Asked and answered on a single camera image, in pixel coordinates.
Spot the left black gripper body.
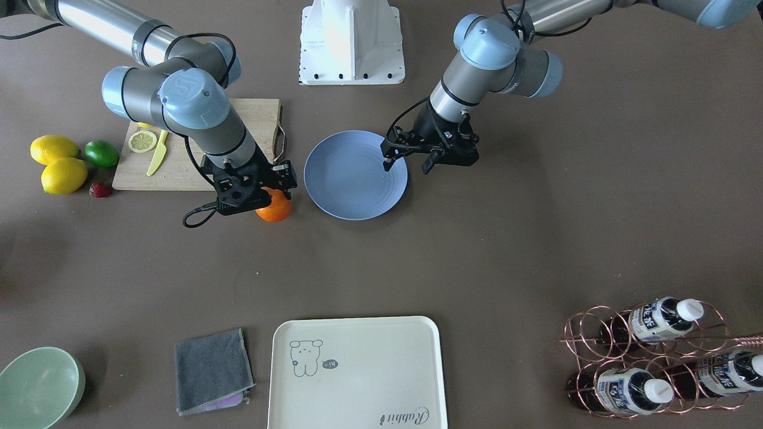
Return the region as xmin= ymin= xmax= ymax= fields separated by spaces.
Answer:
xmin=412 ymin=103 xmax=479 ymax=167

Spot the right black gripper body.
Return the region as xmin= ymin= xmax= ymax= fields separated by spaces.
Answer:
xmin=203 ymin=147 xmax=269 ymax=216

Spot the orange fruit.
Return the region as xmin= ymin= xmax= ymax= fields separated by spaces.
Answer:
xmin=255 ymin=187 xmax=292 ymax=222

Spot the blue round plate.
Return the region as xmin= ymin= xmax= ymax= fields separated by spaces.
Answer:
xmin=303 ymin=130 xmax=408 ymax=222

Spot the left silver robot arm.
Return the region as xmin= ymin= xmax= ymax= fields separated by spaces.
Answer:
xmin=380 ymin=1 xmax=633 ymax=173

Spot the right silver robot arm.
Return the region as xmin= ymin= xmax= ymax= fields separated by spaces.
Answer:
xmin=2 ymin=1 xmax=297 ymax=216

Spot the wooden cutting board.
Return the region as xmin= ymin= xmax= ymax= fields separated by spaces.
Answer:
xmin=113 ymin=98 xmax=283 ymax=192

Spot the yellow plastic knife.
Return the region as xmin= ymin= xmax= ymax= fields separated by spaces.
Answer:
xmin=145 ymin=129 xmax=169 ymax=176

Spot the lemon slice lower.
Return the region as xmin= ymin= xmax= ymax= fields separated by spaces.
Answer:
xmin=126 ymin=130 xmax=158 ymax=154

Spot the red strawberry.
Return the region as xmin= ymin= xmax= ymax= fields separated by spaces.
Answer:
xmin=88 ymin=182 xmax=113 ymax=198

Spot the green lime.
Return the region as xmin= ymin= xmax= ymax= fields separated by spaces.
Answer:
xmin=83 ymin=139 xmax=120 ymax=168

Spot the yellow lemon lower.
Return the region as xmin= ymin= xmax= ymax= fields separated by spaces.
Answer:
xmin=41 ymin=157 xmax=88 ymax=195

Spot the yellow lemon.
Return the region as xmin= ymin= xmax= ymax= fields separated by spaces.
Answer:
xmin=41 ymin=157 xmax=88 ymax=195
xmin=30 ymin=134 xmax=80 ymax=166

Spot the yellow lemon upper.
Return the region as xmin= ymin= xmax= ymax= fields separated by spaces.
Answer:
xmin=30 ymin=134 xmax=80 ymax=166

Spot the grey folded cloth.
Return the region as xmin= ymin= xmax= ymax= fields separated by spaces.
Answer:
xmin=174 ymin=328 xmax=256 ymax=416

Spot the cream rabbit tray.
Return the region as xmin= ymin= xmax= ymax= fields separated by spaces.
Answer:
xmin=267 ymin=316 xmax=449 ymax=428

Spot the tea bottle middle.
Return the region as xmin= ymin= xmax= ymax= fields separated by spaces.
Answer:
xmin=596 ymin=296 xmax=704 ymax=350

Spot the tea bottle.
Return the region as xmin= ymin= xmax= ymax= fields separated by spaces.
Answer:
xmin=566 ymin=368 xmax=675 ymax=417
xmin=666 ymin=349 xmax=762 ymax=401
xmin=596 ymin=296 xmax=704 ymax=350

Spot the green bowl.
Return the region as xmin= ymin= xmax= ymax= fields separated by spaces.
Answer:
xmin=1 ymin=347 xmax=86 ymax=428

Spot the tea bottle front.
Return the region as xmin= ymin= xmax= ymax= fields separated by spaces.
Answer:
xmin=566 ymin=368 xmax=675 ymax=417

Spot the tea bottle back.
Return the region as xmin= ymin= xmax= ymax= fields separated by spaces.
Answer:
xmin=666 ymin=349 xmax=762 ymax=401

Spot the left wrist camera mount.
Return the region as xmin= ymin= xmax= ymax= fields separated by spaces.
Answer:
xmin=380 ymin=96 xmax=442 ymax=160

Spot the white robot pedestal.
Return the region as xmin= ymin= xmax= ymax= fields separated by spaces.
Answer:
xmin=298 ymin=1 xmax=406 ymax=85

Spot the copper wire bottle rack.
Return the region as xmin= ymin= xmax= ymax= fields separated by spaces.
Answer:
xmin=562 ymin=300 xmax=761 ymax=419

